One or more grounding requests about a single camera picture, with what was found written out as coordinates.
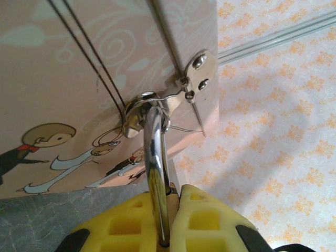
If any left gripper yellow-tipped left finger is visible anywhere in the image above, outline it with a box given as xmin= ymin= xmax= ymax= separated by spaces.
xmin=62 ymin=191 xmax=160 ymax=252

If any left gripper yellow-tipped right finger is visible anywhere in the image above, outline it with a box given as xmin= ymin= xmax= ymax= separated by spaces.
xmin=169 ymin=184 xmax=274 ymax=252

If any brass padlock with steel shackle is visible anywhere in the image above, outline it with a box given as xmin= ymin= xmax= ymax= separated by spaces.
xmin=143 ymin=106 xmax=182 ymax=249

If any pink illustrated tin box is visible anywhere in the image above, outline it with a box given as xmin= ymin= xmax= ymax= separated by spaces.
xmin=0 ymin=0 xmax=220 ymax=195

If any aluminium corner post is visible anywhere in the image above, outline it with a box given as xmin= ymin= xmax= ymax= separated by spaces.
xmin=217 ymin=4 xmax=336 ymax=65

